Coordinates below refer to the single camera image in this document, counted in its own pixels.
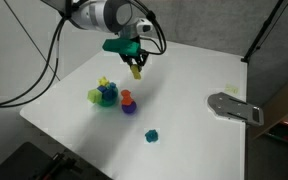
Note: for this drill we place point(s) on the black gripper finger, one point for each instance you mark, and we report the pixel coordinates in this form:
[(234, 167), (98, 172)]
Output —
[(140, 64), (130, 62)]

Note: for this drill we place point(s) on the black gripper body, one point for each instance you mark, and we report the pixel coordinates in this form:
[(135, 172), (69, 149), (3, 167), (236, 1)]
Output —
[(142, 55)]

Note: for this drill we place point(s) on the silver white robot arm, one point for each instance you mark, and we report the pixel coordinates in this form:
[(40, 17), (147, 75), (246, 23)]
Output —
[(110, 16)]

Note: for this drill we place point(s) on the green bowl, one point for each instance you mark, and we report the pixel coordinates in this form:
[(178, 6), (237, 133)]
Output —
[(109, 103)]

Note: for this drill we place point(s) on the purple bowl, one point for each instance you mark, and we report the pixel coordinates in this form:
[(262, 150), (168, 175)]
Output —
[(129, 108)]

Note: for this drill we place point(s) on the yellow toy star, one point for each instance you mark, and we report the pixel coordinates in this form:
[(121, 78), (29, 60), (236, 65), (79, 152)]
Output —
[(103, 81)]

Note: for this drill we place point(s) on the blue toy block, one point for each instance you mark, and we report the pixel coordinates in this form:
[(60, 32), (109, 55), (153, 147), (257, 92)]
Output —
[(108, 92)]

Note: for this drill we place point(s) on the orange toy figure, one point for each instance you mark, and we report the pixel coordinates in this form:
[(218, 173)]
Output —
[(126, 97)]

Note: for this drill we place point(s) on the lime green toy cube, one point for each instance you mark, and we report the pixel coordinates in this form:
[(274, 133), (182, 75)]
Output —
[(94, 96)]

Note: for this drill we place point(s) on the teal toy animal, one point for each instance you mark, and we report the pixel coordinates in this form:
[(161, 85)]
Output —
[(151, 136)]

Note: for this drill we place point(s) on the grey metal mounting plate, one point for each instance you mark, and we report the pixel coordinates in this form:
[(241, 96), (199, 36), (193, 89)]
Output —
[(227, 106)]

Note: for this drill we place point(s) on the black tripod stand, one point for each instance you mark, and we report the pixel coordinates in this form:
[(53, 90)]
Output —
[(267, 27)]

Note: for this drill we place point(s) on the black equipment case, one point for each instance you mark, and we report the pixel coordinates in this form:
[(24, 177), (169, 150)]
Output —
[(28, 162)]

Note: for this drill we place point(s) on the wooden shelf with items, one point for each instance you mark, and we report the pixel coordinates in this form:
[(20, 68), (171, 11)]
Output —
[(275, 110)]

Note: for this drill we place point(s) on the green wrist camera box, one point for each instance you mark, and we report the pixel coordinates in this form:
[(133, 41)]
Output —
[(121, 46)]

